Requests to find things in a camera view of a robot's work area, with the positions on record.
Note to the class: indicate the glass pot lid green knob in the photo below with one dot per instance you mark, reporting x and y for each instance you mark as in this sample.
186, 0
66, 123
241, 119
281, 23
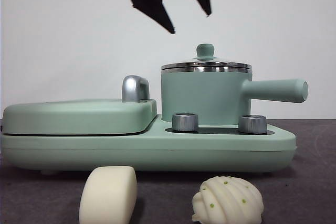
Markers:
205, 51

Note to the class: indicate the smooth white steamed bun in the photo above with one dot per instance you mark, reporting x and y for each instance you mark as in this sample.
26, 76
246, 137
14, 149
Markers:
108, 195

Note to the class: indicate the twisted bun with green specks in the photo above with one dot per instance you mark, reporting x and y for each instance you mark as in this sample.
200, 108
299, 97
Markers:
228, 200

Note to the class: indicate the silver control knob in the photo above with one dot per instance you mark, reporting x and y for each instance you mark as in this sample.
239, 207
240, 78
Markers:
185, 123
252, 124

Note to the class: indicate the green griddle cover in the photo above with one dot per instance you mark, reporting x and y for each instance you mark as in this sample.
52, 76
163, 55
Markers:
78, 119

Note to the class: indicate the black control panel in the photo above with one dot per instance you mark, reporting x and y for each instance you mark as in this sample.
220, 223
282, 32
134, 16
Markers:
218, 130

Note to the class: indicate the green breakfast machine base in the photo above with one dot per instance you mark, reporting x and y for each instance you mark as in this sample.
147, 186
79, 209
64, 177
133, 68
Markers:
157, 153

